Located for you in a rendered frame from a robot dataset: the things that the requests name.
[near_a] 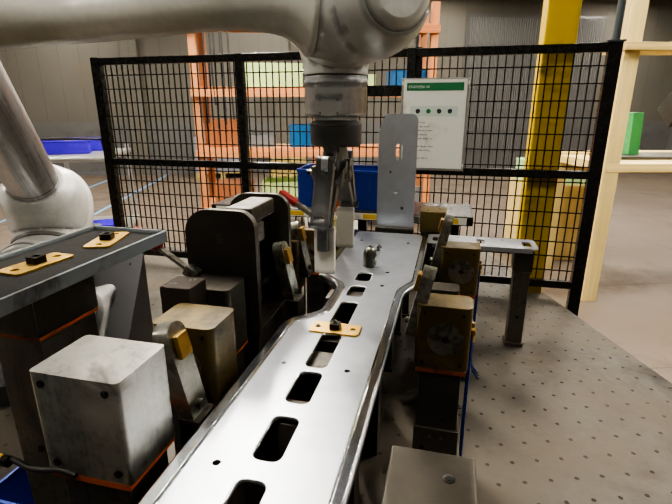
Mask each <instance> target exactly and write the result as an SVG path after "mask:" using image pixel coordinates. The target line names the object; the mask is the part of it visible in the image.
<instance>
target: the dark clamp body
mask: <svg viewBox="0 0 672 504"><path fill-rule="evenodd" d="M192 277H196V278H205V279H206V290H207V301H208V305H211V306H221V307H230V308H233V309H234V323H235V337H236V351H237V366H238V378H239V377H240V375H241V374H242V373H243V372H244V370H245V365H244V350H243V347H244V346H245V345H246V344H247V343H248V335H247V319H246V303H245V287H244V278H243V277H240V276H229V275H218V274H207V273H201V274H200V275H198V276H192Z"/></svg>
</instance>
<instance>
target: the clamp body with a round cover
mask: <svg viewBox="0 0 672 504"><path fill-rule="evenodd" d="M175 320H179V321H181V322H182V323H183V324H184V326H185V329H186V330H187V333H188V336H189V339H190V342H191V346H192V349H193V355H194V358H195V361H196V365H197V368H198V371H199V374H200V378H201V381H202V384H203V387H204V390H205V394H206V397H207V400H208V403H212V404H215V406H216V405H217V404H218V403H219V401H220V400H221V399H222V398H223V396H224V395H225V394H226V393H227V391H228V390H229V389H230V388H231V386H232V385H233V384H234V383H235V381H236V380H237V379H238V366H237V351H236V337H235V323H234V309H233V308H230V307H221V306H211V305H202V304H192V303H180V304H177V305H175V306H174V307H172V308H171V309H169V310H168V311H167V312H165V313H164V314H162V315H161V316H159V317H158V318H157V319H155V320H154V321H153V327H154V328H155V326H156V325H157V324H158V323H160V322H166V321H175ZM170 399H171V407H172V415H173V423H174V432H175V437H174V438H175V440H174V444H175V453H176V455H177V454H178V452H179V451H180V450H181V449H182V445H181V437H180V429H179V420H178V417H177V414H176V411H175V408H174V405H173V401H172V398H171V395H170ZM227 504H245V491H244V483H242V484H240V485H238V486H237V487H236V488H235V490H234V492H233V493H232V495H231V497H230V499H229V500H228V502H227Z"/></svg>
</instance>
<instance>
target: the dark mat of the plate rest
mask: <svg viewBox="0 0 672 504"><path fill-rule="evenodd" d="M102 232H123V231H108V230H92V231H89V232H86V233H83V234H80V235H77V236H74V237H71V238H68V239H65V240H62V241H59V242H56V243H53V244H50V245H47V246H44V247H41V248H38V249H35V250H32V251H29V252H26V253H23V254H20V255H17V256H14V257H11V258H8V259H5V260H1V261H0V269H3V268H6V267H9V266H12V265H16V264H19V263H22V262H25V261H26V259H25V257H27V256H30V255H33V254H45V255H47V254H50V253H55V252H57V253H66V254H73V255H74V257H73V258H71V259H68V260H65V261H62V262H59V263H56V264H54V265H51V266H48V267H45V268H42V269H39V270H36V271H34V272H31V273H28V274H25V275H22V276H17V277H14V276H7V275H0V298H2V297H5V296H7V295H9V294H12V293H14V292H17V291H19V290H22V289H24V288H26V287H29V286H31V285H34V284H36V283H38V282H41V281H43V280H46V279H48V278H50V277H53V276H55V275H58V274H60V273H63V272H65V271H67V270H70V269H72V268H75V267H77V266H79V265H82V264H84V263H87V262H89V261H91V260H94V259H96V258H99V257H101V256H104V255H106V254H108V253H111V252H113V251H116V250H118V249H120V248H123V247H125V246H128V245H130V244H132V243H135V242H137V241H140V240H142V239H145V238H147V237H149V236H152V235H154V234H152V233H137V232H129V235H128V236H126V237H125V238H123V239H122V240H120V241H119V242H117V243H116V244H115V245H113V246H112V247H110V248H100V249H84V248H83V246H84V245H85V244H87V243H89V242H90V241H92V240H94V239H95V238H97V237H99V234H100V233H102Z"/></svg>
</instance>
